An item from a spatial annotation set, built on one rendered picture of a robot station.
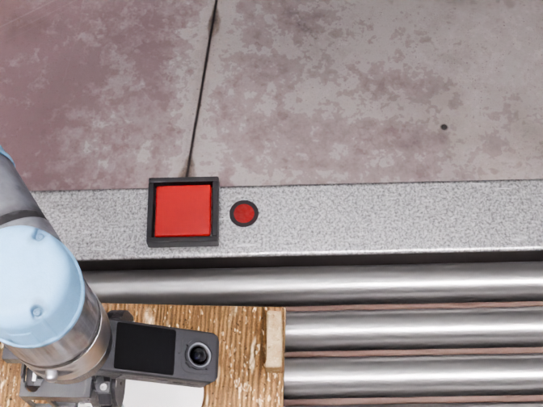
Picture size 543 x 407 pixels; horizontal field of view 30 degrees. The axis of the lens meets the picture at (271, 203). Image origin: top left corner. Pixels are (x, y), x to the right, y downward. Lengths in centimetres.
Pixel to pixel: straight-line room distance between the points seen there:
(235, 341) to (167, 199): 18
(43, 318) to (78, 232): 43
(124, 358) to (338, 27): 154
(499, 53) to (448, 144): 26
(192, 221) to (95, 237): 11
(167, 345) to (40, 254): 22
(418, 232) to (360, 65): 119
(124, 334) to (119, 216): 27
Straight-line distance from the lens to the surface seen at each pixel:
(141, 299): 108
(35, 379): 91
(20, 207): 75
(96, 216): 112
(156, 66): 228
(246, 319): 104
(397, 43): 230
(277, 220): 110
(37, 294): 69
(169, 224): 109
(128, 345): 87
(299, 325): 105
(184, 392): 101
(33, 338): 71
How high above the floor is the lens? 193
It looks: 66 degrees down
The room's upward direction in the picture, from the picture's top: 5 degrees counter-clockwise
